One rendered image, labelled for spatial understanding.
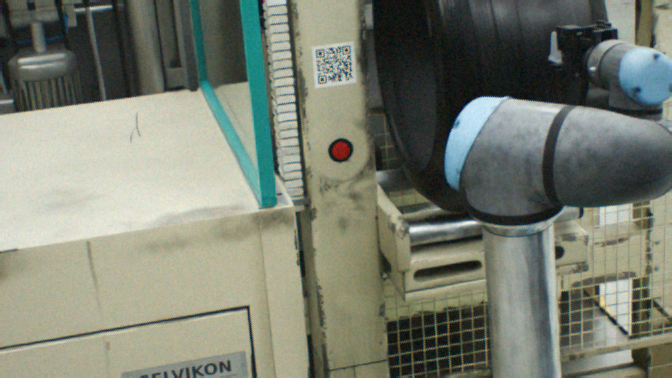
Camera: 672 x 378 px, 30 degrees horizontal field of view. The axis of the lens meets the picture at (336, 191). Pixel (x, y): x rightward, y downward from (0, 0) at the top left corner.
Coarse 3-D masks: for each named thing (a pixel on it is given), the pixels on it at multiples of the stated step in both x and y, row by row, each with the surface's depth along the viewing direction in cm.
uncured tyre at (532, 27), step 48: (384, 0) 248; (432, 0) 212; (480, 0) 208; (528, 0) 209; (576, 0) 210; (384, 48) 253; (432, 48) 214; (480, 48) 207; (528, 48) 208; (384, 96) 253; (432, 96) 263; (480, 96) 209; (528, 96) 210; (576, 96) 212; (432, 144) 258; (432, 192) 231
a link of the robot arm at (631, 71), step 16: (608, 48) 184; (624, 48) 180; (640, 48) 178; (608, 64) 181; (624, 64) 177; (640, 64) 174; (656, 64) 174; (608, 80) 181; (624, 80) 176; (640, 80) 174; (656, 80) 175; (624, 96) 178; (640, 96) 175; (656, 96) 175
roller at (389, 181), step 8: (400, 168) 257; (376, 176) 255; (384, 176) 255; (392, 176) 255; (400, 176) 255; (384, 184) 254; (392, 184) 255; (400, 184) 255; (408, 184) 256; (384, 192) 256
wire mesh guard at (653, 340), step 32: (384, 128) 273; (384, 160) 276; (608, 224) 295; (640, 224) 296; (576, 288) 298; (640, 288) 302; (448, 320) 293; (640, 320) 305; (576, 352) 304; (608, 352) 305
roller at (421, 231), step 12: (444, 216) 231; (456, 216) 231; (468, 216) 231; (564, 216) 234; (576, 216) 235; (420, 228) 229; (432, 228) 229; (444, 228) 229; (456, 228) 230; (468, 228) 230; (480, 228) 231; (420, 240) 229; (432, 240) 230; (444, 240) 231
